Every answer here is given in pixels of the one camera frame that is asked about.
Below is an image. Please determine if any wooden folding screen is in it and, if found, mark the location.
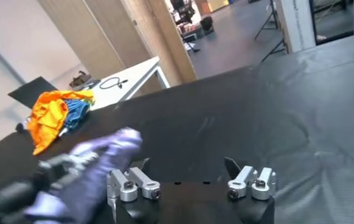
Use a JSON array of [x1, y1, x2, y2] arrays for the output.
[[36, 0, 198, 89]]

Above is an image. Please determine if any tall white cardboard box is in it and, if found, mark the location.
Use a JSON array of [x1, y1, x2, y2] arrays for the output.
[[276, 0, 316, 54]]

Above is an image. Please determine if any yellow green garment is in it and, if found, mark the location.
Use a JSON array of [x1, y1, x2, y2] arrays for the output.
[[78, 91, 95, 107]]

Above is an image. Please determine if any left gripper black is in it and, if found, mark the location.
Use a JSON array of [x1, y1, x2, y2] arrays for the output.
[[32, 150, 101, 196]]

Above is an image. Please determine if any black looped cable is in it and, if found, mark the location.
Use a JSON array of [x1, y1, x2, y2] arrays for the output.
[[99, 77, 129, 90]]

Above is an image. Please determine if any blue striped garment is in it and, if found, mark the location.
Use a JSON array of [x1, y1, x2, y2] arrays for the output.
[[61, 99, 91, 133]]

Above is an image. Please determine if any dark laptop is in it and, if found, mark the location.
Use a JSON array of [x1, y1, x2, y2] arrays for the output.
[[8, 75, 58, 110]]

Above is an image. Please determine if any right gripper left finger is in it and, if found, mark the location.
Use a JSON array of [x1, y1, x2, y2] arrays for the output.
[[106, 158, 162, 203]]

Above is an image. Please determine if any white table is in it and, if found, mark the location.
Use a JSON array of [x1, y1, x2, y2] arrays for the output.
[[85, 56, 171, 111]]

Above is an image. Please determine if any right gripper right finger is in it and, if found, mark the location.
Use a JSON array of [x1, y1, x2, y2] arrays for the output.
[[223, 156, 277, 201]]

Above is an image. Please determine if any lavender t-shirt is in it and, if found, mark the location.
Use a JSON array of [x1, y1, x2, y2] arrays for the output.
[[23, 127, 144, 224]]

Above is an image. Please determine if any black plastic table cover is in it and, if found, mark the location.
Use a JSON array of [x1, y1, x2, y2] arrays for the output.
[[0, 30, 354, 224]]

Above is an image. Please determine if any black power strip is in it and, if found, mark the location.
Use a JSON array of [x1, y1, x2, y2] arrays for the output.
[[79, 79, 102, 91]]

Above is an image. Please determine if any orange garment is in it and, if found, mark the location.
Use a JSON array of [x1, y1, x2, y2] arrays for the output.
[[27, 89, 95, 156]]

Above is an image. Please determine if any black bin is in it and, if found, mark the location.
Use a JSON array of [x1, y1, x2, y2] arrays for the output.
[[200, 15, 215, 33]]

